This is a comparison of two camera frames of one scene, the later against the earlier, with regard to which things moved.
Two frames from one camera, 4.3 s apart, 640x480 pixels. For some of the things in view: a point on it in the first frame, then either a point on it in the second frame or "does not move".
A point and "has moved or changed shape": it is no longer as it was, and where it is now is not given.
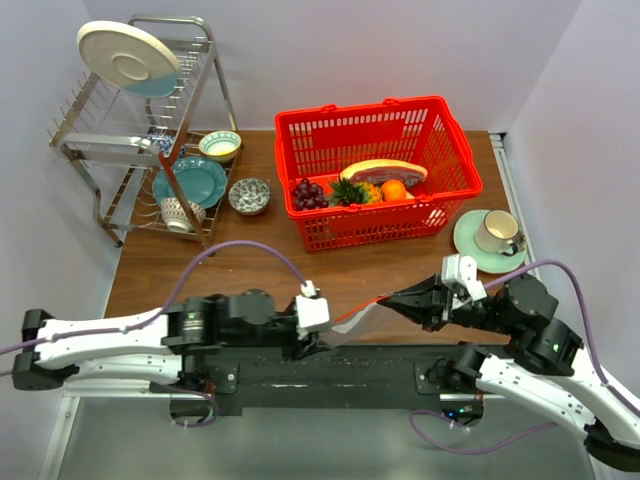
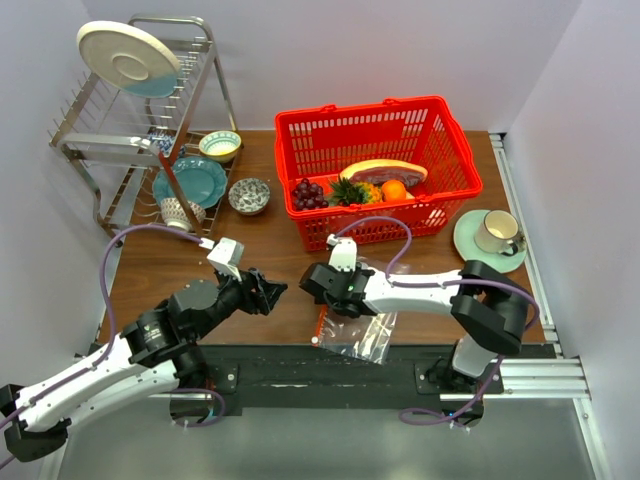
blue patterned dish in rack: (163, 138) does not move
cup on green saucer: (465, 231) does not move
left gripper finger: (313, 345) -> (262, 278)
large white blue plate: (129, 58) does not move
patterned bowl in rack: (175, 217) does not move
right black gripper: (426, 314) -> (347, 274)
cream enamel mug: (499, 232) does not move
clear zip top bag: (372, 325) has moved or changed shape
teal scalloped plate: (202, 180) does not move
